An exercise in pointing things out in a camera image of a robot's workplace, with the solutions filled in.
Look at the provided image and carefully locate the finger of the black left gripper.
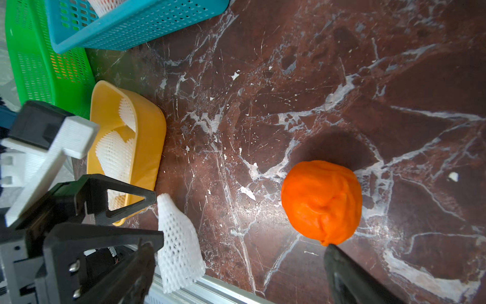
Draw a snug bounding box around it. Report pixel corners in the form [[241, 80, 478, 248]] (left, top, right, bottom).
[[44, 223, 164, 303], [85, 174, 156, 225]]

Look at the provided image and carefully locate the green plastic basket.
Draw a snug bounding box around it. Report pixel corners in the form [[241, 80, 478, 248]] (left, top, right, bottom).
[[5, 1, 95, 119]]

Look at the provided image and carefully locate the teal plastic basket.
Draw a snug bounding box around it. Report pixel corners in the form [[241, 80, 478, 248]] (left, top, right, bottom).
[[45, 1, 229, 54]]

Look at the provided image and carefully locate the netted orange large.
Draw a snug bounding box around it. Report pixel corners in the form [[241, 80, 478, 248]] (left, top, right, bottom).
[[88, 0, 125, 18]]

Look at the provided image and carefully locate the white foam net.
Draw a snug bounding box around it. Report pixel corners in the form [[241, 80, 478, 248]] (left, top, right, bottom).
[[157, 193, 206, 294], [118, 98, 137, 132], [94, 130, 136, 212]]

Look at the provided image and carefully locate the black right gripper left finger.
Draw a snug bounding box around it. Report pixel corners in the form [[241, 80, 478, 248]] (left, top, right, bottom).
[[75, 242, 155, 303]]

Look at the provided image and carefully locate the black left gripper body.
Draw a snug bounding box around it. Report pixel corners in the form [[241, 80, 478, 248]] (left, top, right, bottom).
[[0, 182, 92, 304]]

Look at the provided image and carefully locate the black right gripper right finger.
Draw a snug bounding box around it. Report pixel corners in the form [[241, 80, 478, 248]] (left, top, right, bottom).
[[323, 244, 403, 304]]

